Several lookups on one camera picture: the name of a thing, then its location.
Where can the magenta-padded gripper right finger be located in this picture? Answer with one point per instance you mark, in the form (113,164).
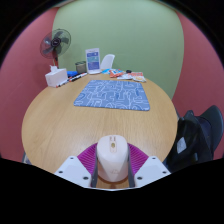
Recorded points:
(151,170)

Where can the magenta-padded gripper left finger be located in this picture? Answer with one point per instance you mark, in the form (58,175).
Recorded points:
(75,170)

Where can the pale pink computer mouse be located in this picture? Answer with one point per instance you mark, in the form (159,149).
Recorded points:
(112,160)

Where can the grey-blue patterned mouse pad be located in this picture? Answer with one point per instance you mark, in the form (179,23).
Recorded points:
(111,95)

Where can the black backpack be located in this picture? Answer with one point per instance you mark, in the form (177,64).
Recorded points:
(191,143)

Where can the black office chair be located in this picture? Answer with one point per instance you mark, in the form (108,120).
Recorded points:
(213,120)

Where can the white marker red cap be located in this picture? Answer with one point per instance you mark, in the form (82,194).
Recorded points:
(62,83)

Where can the white marker black cap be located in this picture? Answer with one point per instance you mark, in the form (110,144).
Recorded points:
(78,76)

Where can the white tissue box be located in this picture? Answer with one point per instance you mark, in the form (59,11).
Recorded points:
(56,78)

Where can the orange snack packet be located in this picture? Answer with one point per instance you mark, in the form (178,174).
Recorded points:
(138,77)

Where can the blue whiteboard eraser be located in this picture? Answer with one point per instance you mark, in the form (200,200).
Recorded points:
(71,73)

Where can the white flat packet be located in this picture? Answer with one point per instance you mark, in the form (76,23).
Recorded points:
(126,76)

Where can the small black object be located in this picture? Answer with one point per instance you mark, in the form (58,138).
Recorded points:
(128,71)

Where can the dark glass cup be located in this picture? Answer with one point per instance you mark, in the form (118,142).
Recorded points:
(80,67)

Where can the red snack packet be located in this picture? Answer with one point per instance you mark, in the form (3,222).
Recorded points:
(116,73)

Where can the blue and white packet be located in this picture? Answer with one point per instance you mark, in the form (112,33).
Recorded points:
(106,71)

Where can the white plastic chair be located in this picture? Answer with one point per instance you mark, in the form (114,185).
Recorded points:
(108,61)

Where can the black standing fan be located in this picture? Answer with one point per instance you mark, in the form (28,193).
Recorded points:
(55,41)

